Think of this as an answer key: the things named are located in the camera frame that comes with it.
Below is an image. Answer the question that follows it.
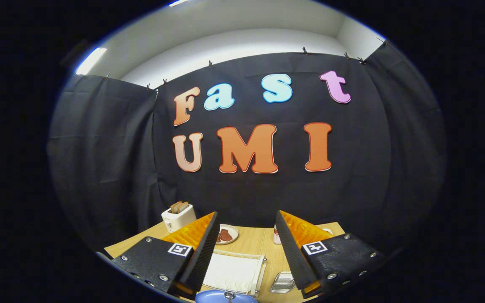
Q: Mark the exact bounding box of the silver metal wire basket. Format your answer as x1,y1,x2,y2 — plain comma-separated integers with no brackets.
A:
269,271,297,294

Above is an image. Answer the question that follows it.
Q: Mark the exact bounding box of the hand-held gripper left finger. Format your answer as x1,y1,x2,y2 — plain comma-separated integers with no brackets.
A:
110,211,221,300

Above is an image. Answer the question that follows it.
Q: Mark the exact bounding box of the white toaster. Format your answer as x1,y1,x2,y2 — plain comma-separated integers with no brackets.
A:
161,204,197,233

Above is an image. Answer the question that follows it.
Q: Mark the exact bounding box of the small white round plate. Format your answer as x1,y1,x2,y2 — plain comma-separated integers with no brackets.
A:
215,224,239,245

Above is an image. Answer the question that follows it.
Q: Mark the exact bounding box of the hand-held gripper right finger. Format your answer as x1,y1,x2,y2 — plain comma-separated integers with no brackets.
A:
275,210,390,300

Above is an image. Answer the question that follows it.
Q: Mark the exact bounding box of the blue round plate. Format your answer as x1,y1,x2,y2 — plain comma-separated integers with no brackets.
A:
195,290,258,303

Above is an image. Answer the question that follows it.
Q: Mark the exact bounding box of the white wire dish rack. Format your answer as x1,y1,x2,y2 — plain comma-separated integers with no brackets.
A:
202,249,267,300

